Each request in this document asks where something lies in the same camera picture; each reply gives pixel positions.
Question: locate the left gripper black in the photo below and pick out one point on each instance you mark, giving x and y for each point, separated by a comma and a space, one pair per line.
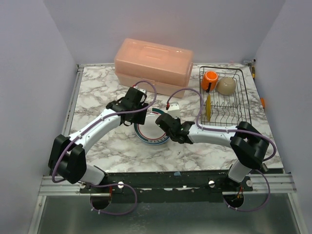
136, 94

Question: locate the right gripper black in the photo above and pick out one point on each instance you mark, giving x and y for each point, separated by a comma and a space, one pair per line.
165, 122

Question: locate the large teal rimmed plate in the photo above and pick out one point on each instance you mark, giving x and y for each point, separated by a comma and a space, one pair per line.
150, 132

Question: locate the small yellow patterned plate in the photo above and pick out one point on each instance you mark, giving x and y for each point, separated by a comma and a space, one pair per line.
208, 107

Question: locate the orange mug black handle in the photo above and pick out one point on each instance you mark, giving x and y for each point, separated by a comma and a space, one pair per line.
209, 81

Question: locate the white floral bowl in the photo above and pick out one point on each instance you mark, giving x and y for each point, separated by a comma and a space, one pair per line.
226, 86

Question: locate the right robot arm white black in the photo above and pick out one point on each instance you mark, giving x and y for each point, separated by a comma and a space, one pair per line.
248, 144

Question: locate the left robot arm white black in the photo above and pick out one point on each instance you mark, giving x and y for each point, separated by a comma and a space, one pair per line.
68, 155

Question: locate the pink translucent storage box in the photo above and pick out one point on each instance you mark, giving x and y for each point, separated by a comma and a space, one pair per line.
167, 68

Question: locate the orange object at right edge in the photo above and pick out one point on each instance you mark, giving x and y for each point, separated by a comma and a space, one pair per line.
262, 102

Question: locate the yellow black tool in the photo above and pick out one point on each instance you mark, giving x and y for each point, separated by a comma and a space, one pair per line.
253, 68

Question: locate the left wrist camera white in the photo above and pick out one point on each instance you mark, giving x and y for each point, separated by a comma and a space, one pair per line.
144, 91

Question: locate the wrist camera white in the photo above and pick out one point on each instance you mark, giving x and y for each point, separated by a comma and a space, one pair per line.
144, 91
174, 110

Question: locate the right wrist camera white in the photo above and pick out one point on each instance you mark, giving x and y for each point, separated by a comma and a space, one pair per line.
174, 110

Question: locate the black wire dish rack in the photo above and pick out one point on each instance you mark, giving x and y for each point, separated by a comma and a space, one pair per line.
226, 110

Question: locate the black front mounting rail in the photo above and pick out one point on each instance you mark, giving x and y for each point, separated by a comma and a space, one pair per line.
166, 187

